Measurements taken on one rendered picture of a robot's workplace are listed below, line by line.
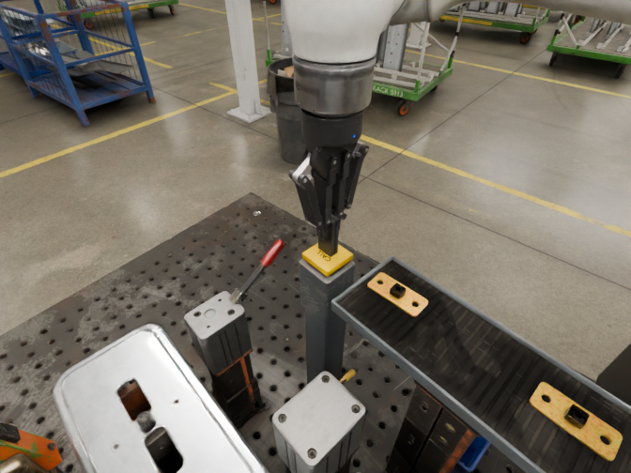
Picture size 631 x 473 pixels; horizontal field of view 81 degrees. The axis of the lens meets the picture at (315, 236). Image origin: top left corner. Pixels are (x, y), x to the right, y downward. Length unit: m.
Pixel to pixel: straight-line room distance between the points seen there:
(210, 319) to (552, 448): 0.49
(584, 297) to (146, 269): 2.18
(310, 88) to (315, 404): 0.37
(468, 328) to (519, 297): 1.78
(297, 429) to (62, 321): 0.94
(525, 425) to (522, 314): 1.76
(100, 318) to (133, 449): 0.65
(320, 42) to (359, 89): 0.06
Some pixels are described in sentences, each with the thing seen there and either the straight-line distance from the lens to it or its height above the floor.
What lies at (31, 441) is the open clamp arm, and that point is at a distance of 0.69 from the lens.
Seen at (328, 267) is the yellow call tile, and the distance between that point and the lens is 0.58.
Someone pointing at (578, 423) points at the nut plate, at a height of 1.17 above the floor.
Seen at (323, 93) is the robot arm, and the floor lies 1.43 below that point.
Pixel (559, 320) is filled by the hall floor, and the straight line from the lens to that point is 2.31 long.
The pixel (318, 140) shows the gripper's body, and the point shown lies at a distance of 0.45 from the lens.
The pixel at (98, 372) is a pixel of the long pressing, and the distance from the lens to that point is 0.75.
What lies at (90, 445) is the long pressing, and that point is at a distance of 0.69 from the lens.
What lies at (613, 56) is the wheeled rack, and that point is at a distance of 6.17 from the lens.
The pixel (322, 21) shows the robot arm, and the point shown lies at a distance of 0.39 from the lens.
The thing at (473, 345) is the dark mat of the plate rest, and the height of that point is 1.16.
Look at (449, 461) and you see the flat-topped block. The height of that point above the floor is 0.97.
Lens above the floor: 1.58
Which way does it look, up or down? 41 degrees down
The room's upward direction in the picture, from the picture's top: straight up
